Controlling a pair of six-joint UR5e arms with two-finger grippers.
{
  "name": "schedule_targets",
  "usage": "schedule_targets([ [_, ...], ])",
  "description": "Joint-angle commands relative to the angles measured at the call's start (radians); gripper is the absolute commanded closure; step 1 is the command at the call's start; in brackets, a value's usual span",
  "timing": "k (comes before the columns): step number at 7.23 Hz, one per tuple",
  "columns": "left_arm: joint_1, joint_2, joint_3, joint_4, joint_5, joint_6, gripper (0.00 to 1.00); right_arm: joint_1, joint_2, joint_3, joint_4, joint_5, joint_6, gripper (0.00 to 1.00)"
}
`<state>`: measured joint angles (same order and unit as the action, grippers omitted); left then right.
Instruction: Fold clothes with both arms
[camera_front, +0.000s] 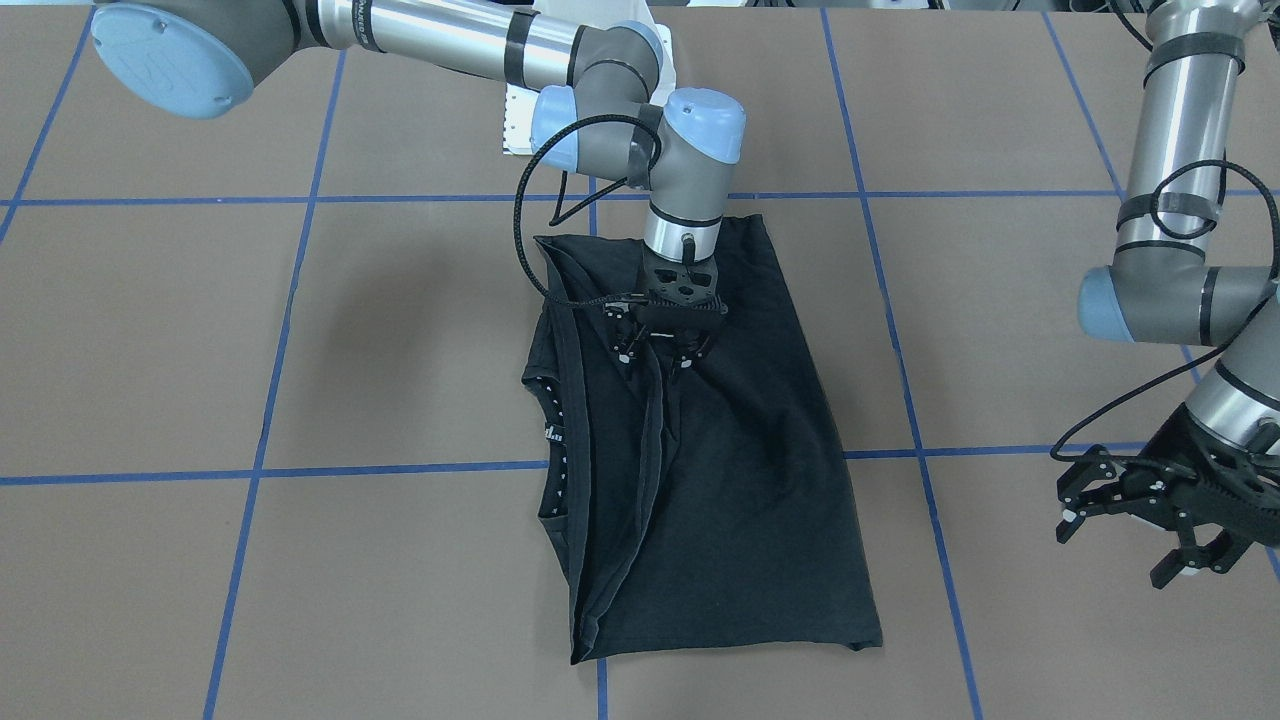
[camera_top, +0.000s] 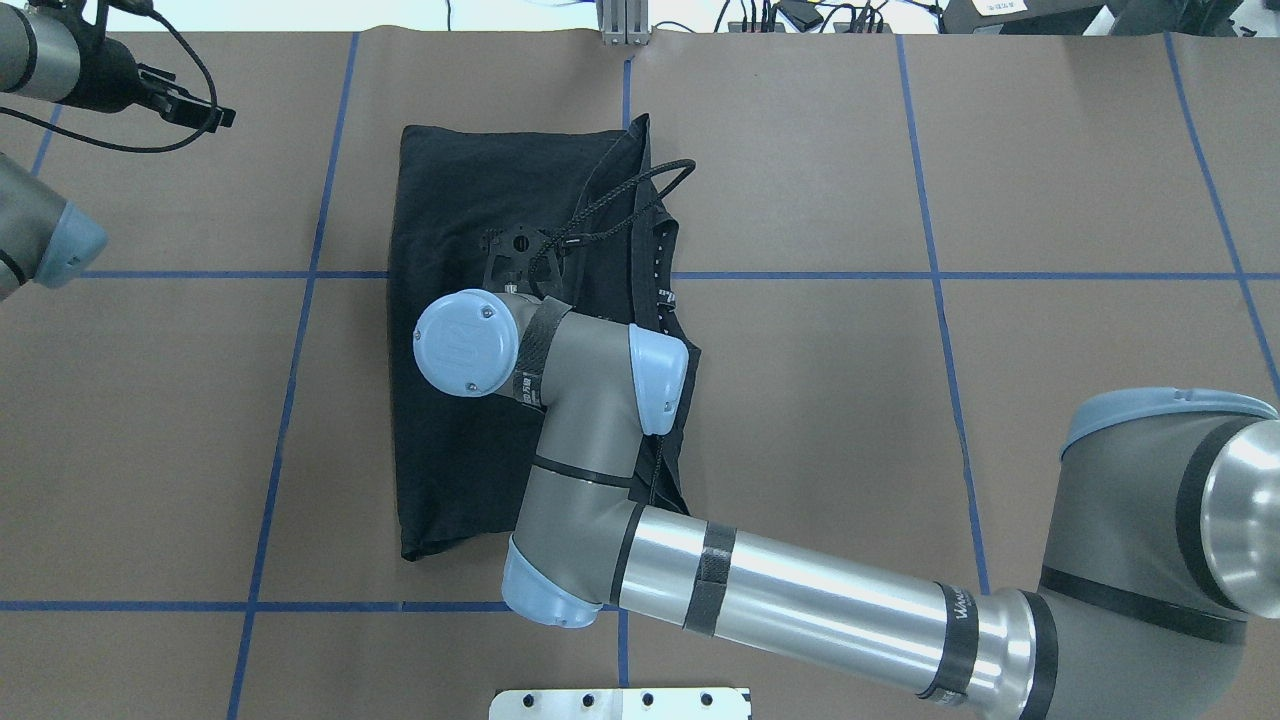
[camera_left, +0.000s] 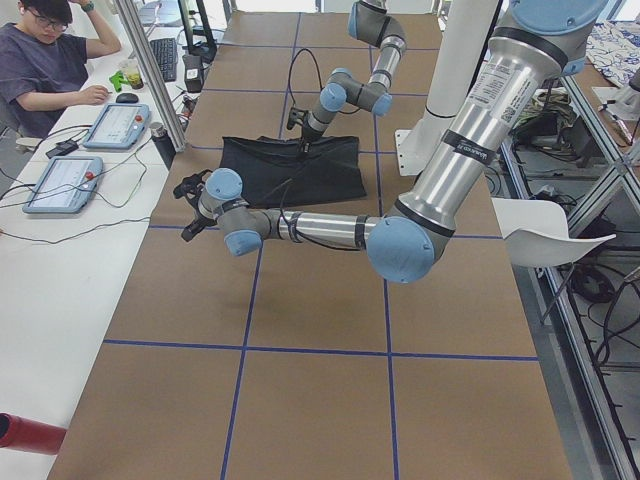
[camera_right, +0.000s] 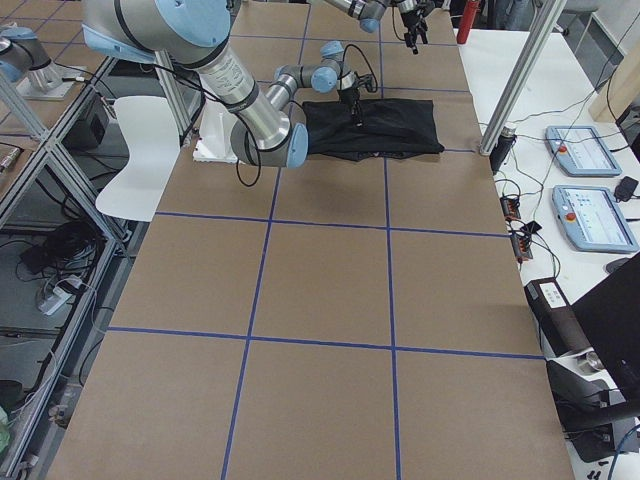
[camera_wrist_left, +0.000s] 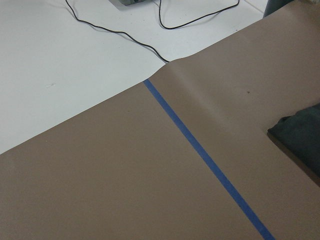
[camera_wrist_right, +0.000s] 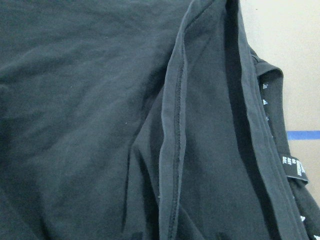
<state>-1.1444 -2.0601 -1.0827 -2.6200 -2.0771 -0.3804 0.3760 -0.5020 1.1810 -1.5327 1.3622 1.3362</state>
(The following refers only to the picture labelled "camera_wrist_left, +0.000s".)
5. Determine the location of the dark green water bottle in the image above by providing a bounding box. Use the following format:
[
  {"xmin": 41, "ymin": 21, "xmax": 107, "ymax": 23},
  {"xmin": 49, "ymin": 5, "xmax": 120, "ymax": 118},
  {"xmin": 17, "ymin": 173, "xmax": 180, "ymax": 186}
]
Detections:
[{"xmin": 263, "ymin": 0, "xmax": 293, "ymax": 18}]

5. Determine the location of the black graphic t-shirt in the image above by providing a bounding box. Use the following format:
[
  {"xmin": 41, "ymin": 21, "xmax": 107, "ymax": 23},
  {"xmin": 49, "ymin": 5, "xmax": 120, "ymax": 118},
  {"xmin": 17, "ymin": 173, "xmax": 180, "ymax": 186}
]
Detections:
[{"xmin": 267, "ymin": 104, "xmax": 320, "ymax": 176}]

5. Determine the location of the grey teach pendant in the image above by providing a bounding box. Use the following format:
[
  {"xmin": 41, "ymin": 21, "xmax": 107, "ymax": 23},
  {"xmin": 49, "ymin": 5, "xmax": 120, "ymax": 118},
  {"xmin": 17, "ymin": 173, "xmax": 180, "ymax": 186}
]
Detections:
[{"xmin": 109, "ymin": 0, "xmax": 148, "ymax": 6}]

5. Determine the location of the brown table mat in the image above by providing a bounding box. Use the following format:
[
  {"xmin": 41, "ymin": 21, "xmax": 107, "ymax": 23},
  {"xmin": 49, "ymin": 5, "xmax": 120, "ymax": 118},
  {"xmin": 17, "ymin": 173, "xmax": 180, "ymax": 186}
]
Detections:
[{"xmin": 0, "ymin": 0, "xmax": 320, "ymax": 240}]

